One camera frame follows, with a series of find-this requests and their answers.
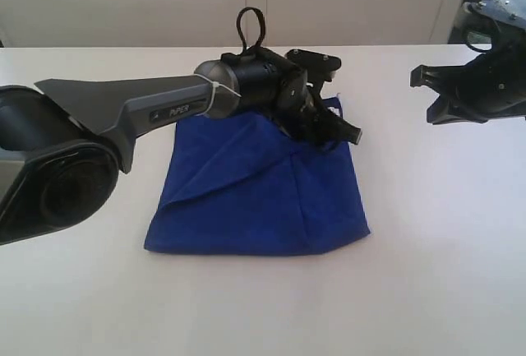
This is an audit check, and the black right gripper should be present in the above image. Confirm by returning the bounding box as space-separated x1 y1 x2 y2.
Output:
410 44 525 125

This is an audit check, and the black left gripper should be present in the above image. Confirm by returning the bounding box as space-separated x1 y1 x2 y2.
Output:
265 72 362 146

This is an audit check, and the blue towel with white label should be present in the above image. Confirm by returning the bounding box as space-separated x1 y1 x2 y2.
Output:
144 113 370 257

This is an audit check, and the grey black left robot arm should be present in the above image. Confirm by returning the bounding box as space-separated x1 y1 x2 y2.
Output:
1 46 362 244

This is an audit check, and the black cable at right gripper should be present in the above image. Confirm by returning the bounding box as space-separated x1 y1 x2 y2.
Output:
464 22 501 53

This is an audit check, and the black wrist camera on left gripper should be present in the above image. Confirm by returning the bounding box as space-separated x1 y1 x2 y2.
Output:
285 49 342 82

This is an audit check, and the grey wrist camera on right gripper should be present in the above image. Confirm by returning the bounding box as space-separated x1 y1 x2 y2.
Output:
462 2 525 32

